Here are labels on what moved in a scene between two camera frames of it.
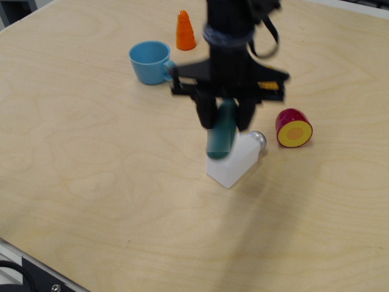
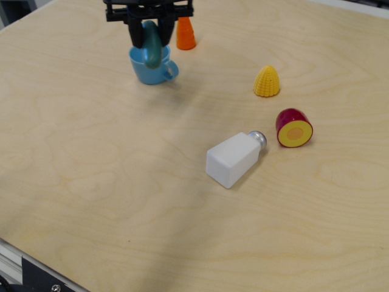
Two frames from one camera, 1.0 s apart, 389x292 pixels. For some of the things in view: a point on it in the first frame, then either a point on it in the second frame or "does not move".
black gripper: x=230 y=72 to x=134 y=12
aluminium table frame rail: x=10 y=275 does not move
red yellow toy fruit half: x=293 y=129 does not move
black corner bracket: x=44 y=281 does not move
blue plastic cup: x=150 y=62 does not move
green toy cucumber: x=220 y=137 to x=151 y=44
